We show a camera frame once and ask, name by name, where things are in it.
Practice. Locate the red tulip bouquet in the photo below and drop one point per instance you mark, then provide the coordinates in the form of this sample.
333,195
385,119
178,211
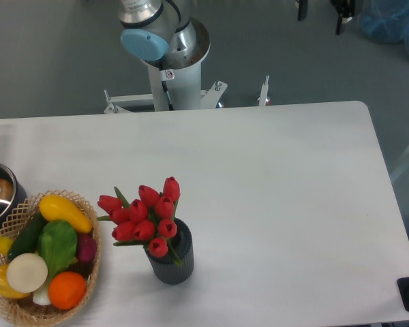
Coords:
148,221

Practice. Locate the dark grey ribbed vase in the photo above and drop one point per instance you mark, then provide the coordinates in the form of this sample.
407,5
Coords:
175,265

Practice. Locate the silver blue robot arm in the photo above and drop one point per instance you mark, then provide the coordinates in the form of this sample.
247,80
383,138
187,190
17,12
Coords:
163,33

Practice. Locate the yellow bell pepper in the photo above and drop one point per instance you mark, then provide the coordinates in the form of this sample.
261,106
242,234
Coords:
5,289

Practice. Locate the dark green cucumber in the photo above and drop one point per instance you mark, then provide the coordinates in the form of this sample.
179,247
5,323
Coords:
27,240

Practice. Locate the purple red onion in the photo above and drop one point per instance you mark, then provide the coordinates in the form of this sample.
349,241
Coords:
86,248

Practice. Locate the orange fruit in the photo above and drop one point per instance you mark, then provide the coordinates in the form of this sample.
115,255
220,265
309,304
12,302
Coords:
66,290

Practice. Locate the yellow squash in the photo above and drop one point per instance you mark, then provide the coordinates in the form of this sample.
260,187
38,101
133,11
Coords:
54,207

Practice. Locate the black chair legs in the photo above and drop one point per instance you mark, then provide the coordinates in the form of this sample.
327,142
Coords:
346,10

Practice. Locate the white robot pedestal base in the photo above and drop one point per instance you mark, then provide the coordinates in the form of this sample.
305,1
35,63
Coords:
171,89

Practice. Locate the yellow banana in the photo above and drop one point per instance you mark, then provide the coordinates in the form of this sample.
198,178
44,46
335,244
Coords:
5,245

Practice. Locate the woven wicker basket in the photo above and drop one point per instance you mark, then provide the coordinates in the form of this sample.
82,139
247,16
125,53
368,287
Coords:
24,312

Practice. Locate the blue plastic bag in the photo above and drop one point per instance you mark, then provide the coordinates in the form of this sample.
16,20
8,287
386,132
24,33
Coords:
386,21

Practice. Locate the green lettuce leaf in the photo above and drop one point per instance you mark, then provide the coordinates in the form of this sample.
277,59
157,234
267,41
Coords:
57,246

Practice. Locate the white round onion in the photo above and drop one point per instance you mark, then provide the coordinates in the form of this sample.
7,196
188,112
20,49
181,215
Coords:
27,273

